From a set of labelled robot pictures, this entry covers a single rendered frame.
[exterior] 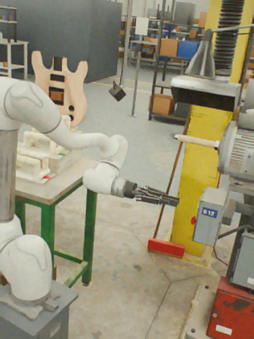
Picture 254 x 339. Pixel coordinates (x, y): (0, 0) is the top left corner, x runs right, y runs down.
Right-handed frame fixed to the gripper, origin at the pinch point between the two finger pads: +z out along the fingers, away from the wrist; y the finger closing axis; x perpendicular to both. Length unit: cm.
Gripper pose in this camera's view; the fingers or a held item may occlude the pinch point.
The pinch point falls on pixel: (170, 200)
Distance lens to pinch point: 160.8
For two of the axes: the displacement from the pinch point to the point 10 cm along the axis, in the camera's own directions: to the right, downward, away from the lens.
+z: 9.2, 2.3, -3.1
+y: -3.8, 3.2, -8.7
